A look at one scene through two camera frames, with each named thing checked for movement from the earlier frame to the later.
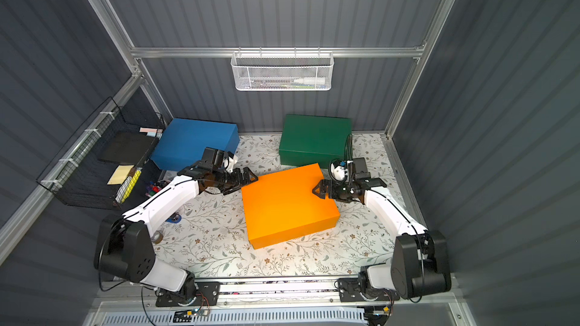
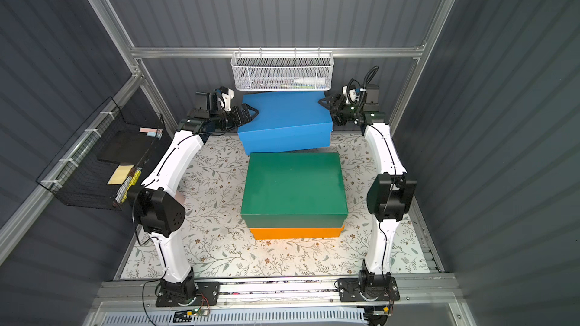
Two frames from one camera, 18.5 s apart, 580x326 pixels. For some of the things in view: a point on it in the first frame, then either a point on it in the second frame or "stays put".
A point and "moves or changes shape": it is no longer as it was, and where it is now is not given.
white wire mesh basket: x=282 y=71 stays put
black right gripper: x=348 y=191 to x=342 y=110
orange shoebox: x=283 y=206 moves or changes shape
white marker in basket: x=310 y=81 stays put
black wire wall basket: x=109 y=161 stays put
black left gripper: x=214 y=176 to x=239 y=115
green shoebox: x=310 y=139 to x=294 y=189
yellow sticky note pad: x=119 y=175 stays put
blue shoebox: x=183 y=142 moves or changes shape
